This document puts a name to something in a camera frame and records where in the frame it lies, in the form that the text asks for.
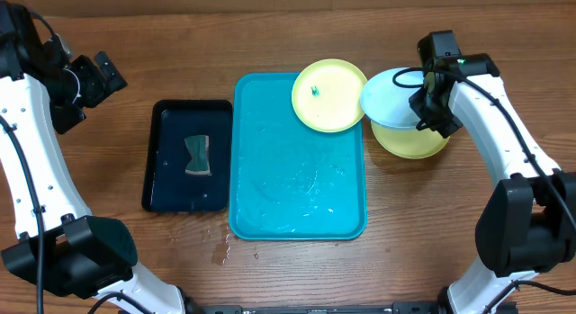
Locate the yellow plate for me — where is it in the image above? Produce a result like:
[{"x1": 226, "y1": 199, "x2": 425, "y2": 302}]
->
[
  {"x1": 371, "y1": 121, "x2": 449, "y2": 159},
  {"x1": 292, "y1": 58, "x2": 367, "y2": 133}
]

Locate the light blue plate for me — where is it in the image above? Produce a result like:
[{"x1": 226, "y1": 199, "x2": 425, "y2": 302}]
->
[{"x1": 360, "y1": 67, "x2": 423, "y2": 130}]

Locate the teal rectangular tray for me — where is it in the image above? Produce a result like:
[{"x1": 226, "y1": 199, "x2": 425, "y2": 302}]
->
[{"x1": 229, "y1": 72, "x2": 367, "y2": 240}]

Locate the green sponge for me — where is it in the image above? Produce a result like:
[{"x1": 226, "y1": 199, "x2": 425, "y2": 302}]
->
[{"x1": 184, "y1": 135, "x2": 212, "y2": 175}]

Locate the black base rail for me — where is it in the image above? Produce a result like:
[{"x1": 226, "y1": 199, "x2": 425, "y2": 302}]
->
[{"x1": 184, "y1": 301, "x2": 452, "y2": 314}]

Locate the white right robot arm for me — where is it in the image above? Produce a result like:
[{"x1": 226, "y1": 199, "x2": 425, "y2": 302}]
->
[{"x1": 409, "y1": 31, "x2": 575, "y2": 313}]

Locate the black rectangular tray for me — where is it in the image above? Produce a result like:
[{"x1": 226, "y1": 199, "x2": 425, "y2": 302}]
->
[{"x1": 141, "y1": 100, "x2": 233, "y2": 212}]

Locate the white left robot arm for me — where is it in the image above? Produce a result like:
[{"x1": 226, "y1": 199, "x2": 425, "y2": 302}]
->
[{"x1": 1, "y1": 2, "x2": 196, "y2": 313}]

